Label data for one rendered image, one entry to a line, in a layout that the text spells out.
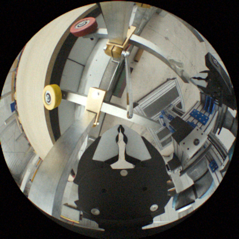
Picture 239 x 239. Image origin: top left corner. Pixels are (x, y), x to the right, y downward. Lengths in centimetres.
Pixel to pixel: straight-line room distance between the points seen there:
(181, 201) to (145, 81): 130
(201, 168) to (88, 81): 81
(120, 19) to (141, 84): 103
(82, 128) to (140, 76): 106
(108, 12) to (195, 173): 59
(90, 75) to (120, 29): 36
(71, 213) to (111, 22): 51
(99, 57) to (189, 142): 65
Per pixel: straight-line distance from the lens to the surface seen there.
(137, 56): 112
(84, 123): 16
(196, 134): 39
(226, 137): 263
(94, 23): 27
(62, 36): 32
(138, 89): 109
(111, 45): 22
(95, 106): 21
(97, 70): 46
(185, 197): 51
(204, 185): 51
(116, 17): 15
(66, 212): 37
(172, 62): 27
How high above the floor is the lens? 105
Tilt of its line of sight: 63 degrees down
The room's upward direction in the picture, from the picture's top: 179 degrees clockwise
